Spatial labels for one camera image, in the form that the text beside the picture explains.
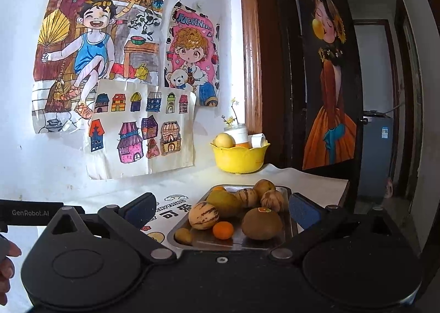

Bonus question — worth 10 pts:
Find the person's left hand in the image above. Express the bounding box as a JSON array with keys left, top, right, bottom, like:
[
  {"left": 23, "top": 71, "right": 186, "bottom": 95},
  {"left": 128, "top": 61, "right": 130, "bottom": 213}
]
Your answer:
[{"left": 0, "top": 240, "right": 22, "bottom": 295}]

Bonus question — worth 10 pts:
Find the yellow plastic bowl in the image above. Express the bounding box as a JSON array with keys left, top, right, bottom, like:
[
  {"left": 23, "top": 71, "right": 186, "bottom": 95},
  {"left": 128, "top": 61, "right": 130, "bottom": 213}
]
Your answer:
[{"left": 210, "top": 141, "right": 270, "bottom": 174}]

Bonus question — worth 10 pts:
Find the brown wooden door frame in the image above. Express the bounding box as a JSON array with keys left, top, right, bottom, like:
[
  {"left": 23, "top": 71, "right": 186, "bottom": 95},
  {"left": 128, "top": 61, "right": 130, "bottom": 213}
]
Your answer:
[{"left": 238, "top": 0, "right": 293, "bottom": 165}]

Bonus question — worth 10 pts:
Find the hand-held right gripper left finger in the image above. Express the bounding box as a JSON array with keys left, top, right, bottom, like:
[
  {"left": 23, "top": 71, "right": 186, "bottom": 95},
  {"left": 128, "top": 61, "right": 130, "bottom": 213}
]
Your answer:
[{"left": 51, "top": 192, "right": 177, "bottom": 263}]

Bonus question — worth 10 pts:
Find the colourful houses drawing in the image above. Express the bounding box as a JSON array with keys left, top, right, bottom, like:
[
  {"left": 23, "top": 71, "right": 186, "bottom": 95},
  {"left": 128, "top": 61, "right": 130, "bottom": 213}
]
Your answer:
[{"left": 84, "top": 80, "right": 196, "bottom": 180}]

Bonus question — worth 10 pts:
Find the orange-yellow round fruit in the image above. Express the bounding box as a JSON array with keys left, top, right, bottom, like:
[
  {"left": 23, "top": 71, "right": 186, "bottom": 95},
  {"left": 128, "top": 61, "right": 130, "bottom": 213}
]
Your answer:
[{"left": 253, "top": 179, "right": 276, "bottom": 198}]

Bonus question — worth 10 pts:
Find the yellow flower sprig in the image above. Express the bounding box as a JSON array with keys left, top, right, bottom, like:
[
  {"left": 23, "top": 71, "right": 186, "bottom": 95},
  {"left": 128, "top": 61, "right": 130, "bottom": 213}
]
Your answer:
[{"left": 221, "top": 97, "right": 241, "bottom": 126}]

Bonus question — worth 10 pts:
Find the white paper roll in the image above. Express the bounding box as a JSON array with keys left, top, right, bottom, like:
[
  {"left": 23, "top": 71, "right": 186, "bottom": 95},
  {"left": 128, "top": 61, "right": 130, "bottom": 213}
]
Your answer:
[{"left": 250, "top": 133, "right": 268, "bottom": 149}]

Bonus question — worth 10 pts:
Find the yellow apple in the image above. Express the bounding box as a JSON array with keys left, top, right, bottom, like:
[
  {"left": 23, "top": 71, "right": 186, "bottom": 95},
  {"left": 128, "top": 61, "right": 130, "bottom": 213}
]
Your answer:
[{"left": 215, "top": 133, "right": 236, "bottom": 148}]

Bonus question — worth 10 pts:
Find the yellow spotted round fruit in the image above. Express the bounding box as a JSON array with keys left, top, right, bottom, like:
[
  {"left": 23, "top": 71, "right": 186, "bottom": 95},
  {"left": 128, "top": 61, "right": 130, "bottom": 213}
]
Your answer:
[{"left": 206, "top": 190, "right": 243, "bottom": 219}]

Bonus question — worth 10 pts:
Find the boy with fan drawing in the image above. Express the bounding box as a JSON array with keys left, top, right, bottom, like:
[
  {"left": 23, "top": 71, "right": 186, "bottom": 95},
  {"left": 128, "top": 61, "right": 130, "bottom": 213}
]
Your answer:
[{"left": 32, "top": 0, "right": 169, "bottom": 134}]

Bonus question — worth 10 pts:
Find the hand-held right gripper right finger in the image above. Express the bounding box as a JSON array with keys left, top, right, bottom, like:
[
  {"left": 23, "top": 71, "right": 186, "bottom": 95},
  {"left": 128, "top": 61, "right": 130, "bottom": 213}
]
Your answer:
[{"left": 267, "top": 192, "right": 394, "bottom": 263}]

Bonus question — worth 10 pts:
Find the metal baking tray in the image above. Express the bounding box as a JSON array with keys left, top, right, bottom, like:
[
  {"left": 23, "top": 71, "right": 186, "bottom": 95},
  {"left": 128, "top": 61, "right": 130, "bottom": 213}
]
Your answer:
[{"left": 167, "top": 184, "right": 299, "bottom": 252}]

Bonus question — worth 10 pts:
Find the dark far doorway frame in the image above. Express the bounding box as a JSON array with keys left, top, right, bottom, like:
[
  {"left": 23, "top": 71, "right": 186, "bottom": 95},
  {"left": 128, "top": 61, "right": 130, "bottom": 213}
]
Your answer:
[{"left": 351, "top": 19, "right": 401, "bottom": 197}]

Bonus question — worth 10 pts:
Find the grey-blue appliance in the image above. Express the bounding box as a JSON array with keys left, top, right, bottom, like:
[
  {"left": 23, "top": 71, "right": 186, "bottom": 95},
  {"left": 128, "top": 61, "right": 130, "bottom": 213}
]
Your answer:
[{"left": 357, "top": 111, "right": 394, "bottom": 199}]

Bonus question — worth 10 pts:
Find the metal door handle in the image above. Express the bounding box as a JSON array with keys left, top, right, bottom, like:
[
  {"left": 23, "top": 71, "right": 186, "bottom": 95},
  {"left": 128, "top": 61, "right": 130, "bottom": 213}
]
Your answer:
[{"left": 356, "top": 101, "right": 404, "bottom": 126}]

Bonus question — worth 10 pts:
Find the pink cartoon child poster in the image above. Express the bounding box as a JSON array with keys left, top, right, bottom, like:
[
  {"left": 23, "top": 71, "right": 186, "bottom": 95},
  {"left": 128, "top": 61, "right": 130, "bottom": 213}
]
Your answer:
[{"left": 164, "top": 0, "right": 221, "bottom": 107}]

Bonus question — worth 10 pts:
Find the striped pepino melon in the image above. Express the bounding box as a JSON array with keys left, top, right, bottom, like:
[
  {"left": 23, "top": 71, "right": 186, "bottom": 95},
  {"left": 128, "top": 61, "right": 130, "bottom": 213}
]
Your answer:
[
  {"left": 260, "top": 190, "right": 286, "bottom": 213},
  {"left": 188, "top": 202, "right": 220, "bottom": 230},
  {"left": 235, "top": 188, "right": 259, "bottom": 208}
]

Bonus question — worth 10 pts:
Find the small brown fruit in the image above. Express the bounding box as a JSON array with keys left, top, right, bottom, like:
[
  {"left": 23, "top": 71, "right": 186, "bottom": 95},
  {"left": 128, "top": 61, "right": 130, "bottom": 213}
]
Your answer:
[{"left": 175, "top": 228, "right": 194, "bottom": 245}]

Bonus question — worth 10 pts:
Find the orange dress door poster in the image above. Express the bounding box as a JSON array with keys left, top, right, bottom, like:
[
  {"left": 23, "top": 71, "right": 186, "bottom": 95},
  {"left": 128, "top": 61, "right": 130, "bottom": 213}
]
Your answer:
[{"left": 302, "top": 0, "right": 358, "bottom": 171}]

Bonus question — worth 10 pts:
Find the white cup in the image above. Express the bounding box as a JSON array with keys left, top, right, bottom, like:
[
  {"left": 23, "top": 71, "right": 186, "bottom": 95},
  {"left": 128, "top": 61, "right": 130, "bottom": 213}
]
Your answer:
[{"left": 225, "top": 124, "right": 250, "bottom": 148}]

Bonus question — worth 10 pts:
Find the dark wooden door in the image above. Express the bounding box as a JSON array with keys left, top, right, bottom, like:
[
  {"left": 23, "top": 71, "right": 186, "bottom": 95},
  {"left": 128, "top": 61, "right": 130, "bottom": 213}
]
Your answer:
[{"left": 275, "top": 0, "right": 365, "bottom": 203}]

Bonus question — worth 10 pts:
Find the brown kiwi with sticker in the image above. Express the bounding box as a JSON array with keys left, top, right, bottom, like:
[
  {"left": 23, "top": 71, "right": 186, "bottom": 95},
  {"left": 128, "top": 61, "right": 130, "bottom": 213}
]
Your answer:
[{"left": 241, "top": 206, "right": 284, "bottom": 241}]

